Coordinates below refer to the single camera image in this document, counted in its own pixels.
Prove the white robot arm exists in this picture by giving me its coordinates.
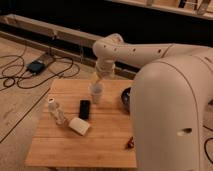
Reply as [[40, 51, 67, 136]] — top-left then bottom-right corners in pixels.
[[92, 34, 213, 171]]

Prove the wooden table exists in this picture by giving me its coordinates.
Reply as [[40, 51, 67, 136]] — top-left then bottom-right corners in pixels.
[[25, 79, 136, 168]]

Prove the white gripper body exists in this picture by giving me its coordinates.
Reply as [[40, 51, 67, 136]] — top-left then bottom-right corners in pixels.
[[95, 59, 115, 79]]

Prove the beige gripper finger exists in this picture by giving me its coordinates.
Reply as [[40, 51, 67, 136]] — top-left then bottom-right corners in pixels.
[[92, 78, 101, 85]]

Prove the black smartphone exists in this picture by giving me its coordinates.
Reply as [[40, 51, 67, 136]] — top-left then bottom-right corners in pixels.
[[79, 100, 90, 120]]

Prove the red pepper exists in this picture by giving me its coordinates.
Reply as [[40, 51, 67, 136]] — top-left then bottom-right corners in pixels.
[[126, 137, 134, 149]]

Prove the dark ceramic bowl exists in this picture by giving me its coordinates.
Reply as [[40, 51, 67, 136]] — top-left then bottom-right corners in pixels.
[[121, 87, 131, 112]]

